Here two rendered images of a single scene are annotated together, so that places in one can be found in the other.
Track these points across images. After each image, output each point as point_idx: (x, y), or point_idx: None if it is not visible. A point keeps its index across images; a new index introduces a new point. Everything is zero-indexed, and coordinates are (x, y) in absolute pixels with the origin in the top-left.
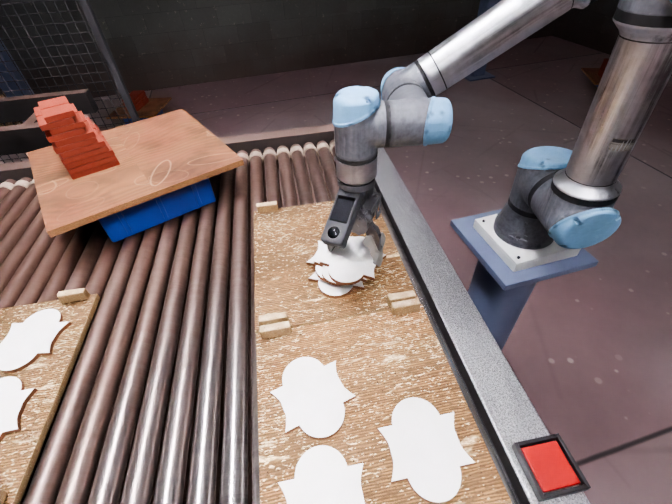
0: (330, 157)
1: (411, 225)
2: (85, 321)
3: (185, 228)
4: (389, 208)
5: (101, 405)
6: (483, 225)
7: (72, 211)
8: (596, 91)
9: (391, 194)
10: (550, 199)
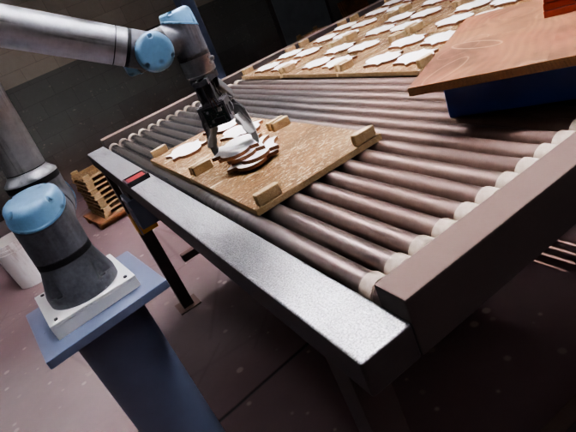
0: (378, 232)
1: (206, 221)
2: (400, 71)
3: (436, 102)
4: (236, 223)
5: (346, 87)
6: (127, 272)
7: (479, 19)
8: (4, 98)
9: (238, 237)
10: (63, 179)
